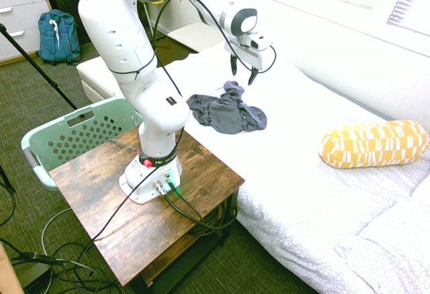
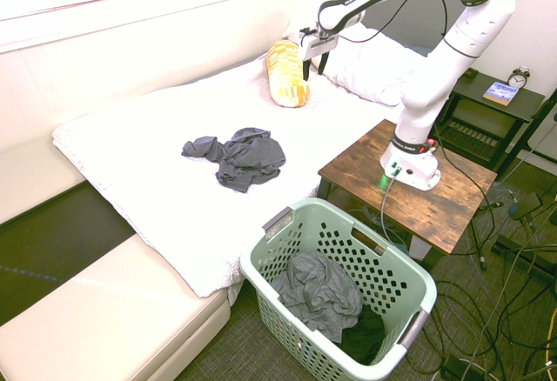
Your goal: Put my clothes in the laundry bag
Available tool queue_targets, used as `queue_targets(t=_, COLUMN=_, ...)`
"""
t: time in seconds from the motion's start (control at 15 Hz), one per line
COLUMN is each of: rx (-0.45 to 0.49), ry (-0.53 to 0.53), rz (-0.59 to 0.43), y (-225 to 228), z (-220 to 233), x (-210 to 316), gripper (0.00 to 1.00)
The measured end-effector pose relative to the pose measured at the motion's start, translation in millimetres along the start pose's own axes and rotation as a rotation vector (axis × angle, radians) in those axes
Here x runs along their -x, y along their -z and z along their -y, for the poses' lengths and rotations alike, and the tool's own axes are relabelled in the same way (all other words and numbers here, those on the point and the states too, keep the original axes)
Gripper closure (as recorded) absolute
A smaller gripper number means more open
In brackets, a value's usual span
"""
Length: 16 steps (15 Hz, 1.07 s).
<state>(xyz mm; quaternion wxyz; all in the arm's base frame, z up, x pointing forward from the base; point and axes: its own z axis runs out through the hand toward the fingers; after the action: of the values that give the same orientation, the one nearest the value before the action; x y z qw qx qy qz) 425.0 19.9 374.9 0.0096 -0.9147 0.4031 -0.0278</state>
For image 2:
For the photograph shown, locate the black twin-bell alarm clock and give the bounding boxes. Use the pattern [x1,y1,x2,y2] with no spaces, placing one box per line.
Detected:
[507,66,532,91]

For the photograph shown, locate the grey base cable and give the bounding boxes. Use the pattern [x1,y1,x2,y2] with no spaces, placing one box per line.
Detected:
[379,170,400,245]

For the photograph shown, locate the tangled black floor cables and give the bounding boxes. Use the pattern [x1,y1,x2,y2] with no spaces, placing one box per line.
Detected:
[406,171,557,381]

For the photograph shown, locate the thin black emergency-stop cable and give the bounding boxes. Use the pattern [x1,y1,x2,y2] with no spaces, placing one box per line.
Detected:
[431,123,500,271]

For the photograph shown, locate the light grey heathered garment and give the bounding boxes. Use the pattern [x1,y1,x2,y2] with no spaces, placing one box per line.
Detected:
[272,251,364,342]

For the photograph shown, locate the blue paperback book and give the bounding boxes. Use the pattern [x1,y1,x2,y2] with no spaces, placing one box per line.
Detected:
[481,81,521,107]

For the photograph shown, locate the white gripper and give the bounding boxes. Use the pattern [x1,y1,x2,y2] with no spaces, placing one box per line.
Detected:
[299,31,340,83]

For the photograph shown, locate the black garment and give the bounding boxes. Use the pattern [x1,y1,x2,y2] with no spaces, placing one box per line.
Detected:
[339,304,386,366]

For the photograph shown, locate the white bed pillow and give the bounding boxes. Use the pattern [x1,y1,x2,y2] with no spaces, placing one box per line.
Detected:
[320,23,433,107]

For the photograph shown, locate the black camera tripod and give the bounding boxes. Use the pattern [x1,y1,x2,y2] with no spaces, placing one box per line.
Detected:
[490,89,557,280]

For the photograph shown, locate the white bed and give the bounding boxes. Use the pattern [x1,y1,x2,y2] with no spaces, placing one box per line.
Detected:
[51,52,404,298]

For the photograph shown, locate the dark grey shirt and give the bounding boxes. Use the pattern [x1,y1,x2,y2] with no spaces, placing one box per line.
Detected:
[181,127,287,194]

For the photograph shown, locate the yellow white patterned bolster pillow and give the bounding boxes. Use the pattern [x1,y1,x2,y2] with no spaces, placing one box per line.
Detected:
[265,40,311,109]

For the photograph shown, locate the rustic wooden side table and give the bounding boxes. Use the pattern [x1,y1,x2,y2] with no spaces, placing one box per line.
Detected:
[317,118,499,271]

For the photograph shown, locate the black nightstand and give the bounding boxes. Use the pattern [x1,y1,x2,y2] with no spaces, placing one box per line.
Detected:
[433,71,547,173]

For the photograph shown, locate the cream leather sofa bed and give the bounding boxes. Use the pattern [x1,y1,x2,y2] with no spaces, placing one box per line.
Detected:
[0,137,232,381]

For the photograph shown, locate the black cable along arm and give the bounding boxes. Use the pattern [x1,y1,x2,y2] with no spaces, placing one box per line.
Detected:
[341,0,450,45]

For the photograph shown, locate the black power brick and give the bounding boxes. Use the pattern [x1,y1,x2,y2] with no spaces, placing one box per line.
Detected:
[507,192,544,222]

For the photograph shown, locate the mint green laundry basket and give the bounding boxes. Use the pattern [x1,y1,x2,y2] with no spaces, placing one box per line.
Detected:
[239,197,438,381]

